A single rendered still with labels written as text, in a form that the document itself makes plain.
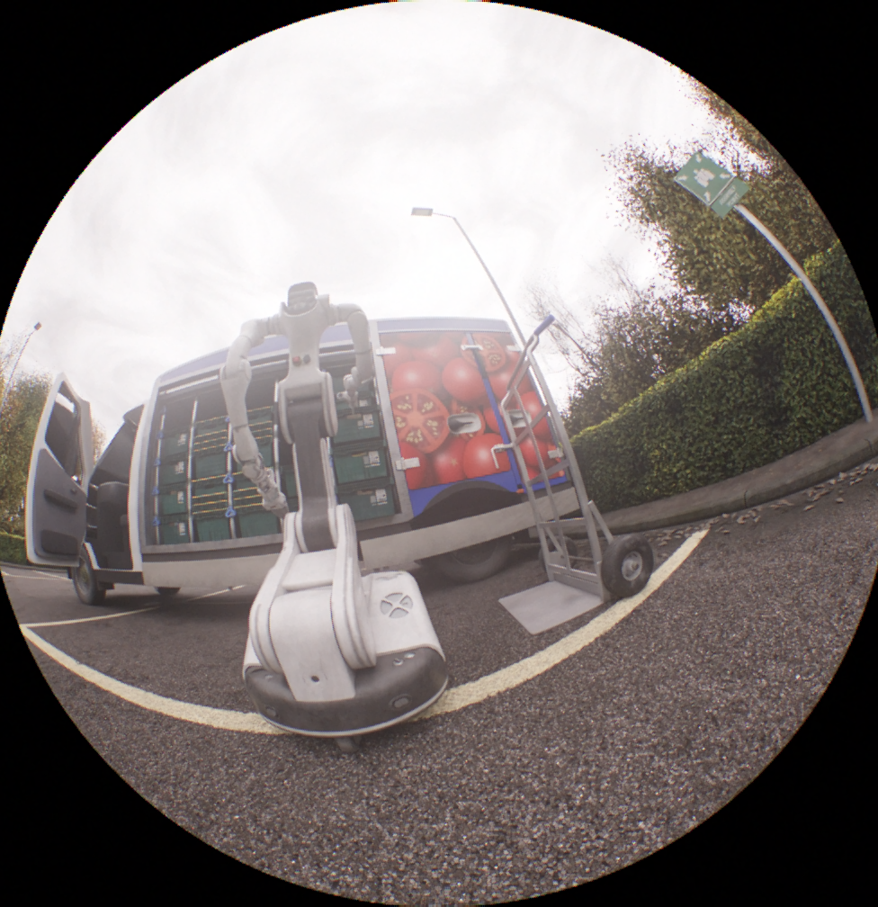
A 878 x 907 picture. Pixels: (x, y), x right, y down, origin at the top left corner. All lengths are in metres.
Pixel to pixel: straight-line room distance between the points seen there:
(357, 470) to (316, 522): 1.03
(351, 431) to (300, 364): 0.99
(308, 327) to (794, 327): 2.85
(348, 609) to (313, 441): 0.60
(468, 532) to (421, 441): 0.76
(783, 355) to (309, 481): 2.87
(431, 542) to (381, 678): 1.43
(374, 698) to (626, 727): 0.49
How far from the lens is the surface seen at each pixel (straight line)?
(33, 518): 3.26
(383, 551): 1.89
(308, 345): 1.11
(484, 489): 2.08
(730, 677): 0.72
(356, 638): 0.55
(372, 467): 1.86
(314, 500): 0.93
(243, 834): 0.67
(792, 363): 2.50
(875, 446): 1.94
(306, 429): 0.98
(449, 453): 2.07
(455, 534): 1.98
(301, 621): 0.57
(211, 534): 2.48
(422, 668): 0.66
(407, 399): 2.19
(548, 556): 1.62
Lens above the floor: 0.49
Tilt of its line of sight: 15 degrees up
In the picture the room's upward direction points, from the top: 14 degrees counter-clockwise
